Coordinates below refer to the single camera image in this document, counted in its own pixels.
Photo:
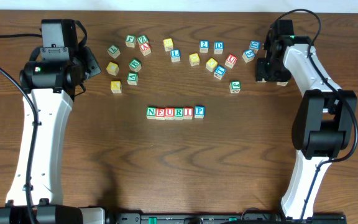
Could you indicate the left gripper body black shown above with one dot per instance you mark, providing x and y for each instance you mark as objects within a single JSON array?
[{"x": 91, "y": 62}]

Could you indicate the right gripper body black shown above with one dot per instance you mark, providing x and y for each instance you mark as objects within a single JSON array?
[{"x": 266, "y": 73}]

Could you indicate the green N block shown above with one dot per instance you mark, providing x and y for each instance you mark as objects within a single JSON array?
[{"x": 151, "y": 112}]

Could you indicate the red E block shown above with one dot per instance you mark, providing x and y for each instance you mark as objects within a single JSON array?
[{"x": 160, "y": 114}]

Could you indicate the blue P block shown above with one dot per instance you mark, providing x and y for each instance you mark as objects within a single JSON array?
[{"x": 199, "y": 112}]

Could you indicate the red u block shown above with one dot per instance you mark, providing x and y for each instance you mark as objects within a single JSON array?
[
  {"x": 169, "y": 113},
  {"x": 230, "y": 61}
]

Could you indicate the red I block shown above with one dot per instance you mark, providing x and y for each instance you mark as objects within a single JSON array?
[{"x": 188, "y": 113}]

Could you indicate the green R block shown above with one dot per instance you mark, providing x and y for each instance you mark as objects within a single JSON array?
[{"x": 178, "y": 114}]

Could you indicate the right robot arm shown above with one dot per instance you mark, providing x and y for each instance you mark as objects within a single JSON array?
[{"x": 323, "y": 123}]

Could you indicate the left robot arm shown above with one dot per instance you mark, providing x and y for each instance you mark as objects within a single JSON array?
[{"x": 48, "y": 82}]

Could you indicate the green 4 block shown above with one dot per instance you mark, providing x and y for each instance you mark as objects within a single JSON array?
[{"x": 282, "y": 83}]

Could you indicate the yellow C block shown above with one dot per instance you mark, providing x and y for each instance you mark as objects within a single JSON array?
[{"x": 112, "y": 68}]

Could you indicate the blue 5 block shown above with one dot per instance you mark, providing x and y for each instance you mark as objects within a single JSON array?
[{"x": 248, "y": 55}]

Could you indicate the green L block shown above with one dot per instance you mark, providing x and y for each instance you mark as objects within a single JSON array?
[{"x": 114, "y": 51}]

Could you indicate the blue D block right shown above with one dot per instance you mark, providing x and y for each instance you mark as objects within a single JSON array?
[{"x": 254, "y": 46}]

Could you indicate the blue d block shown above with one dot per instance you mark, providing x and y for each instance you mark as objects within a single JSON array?
[
  {"x": 218, "y": 47},
  {"x": 254, "y": 46}
]

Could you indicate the yellow K block left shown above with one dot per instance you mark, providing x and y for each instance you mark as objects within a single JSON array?
[{"x": 116, "y": 87}]

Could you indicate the green J block lower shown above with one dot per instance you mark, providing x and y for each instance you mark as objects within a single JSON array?
[{"x": 235, "y": 87}]

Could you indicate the green j block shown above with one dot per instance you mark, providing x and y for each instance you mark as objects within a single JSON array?
[
  {"x": 235, "y": 87},
  {"x": 130, "y": 41}
]

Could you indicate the green B block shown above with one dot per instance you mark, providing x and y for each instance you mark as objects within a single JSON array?
[{"x": 135, "y": 65}]

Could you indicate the green J block upper left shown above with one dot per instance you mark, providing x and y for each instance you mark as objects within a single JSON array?
[{"x": 130, "y": 41}]

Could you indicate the blue T block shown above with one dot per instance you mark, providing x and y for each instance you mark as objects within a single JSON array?
[{"x": 219, "y": 72}]

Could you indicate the blue D block centre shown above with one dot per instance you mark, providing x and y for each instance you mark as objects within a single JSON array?
[{"x": 218, "y": 47}]

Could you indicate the red A block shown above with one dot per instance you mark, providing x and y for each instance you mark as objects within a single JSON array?
[{"x": 145, "y": 48}]

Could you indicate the green Z block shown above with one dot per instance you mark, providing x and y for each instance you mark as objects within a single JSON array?
[{"x": 142, "y": 39}]

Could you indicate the yellow O block right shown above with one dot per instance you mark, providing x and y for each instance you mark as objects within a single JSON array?
[{"x": 211, "y": 64}]

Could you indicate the yellow o block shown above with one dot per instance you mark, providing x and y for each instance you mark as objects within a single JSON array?
[
  {"x": 194, "y": 59},
  {"x": 211, "y": 64}
]

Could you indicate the blue 2 block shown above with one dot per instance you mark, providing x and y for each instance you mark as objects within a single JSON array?
[{"x": 204, "y": 46}]

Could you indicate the yellow O block left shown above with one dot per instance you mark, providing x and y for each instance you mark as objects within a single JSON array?
[{"x": 194, "y": 59}]

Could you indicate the yellow S block top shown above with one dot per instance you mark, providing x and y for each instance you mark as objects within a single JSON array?
[{"x": 168, "y": 44}]

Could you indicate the blue L block centre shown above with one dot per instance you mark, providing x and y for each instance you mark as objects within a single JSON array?
[{"x": 175, "y": 55}]

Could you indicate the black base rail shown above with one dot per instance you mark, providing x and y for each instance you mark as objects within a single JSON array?
[{"x": 136, "y": 218}]

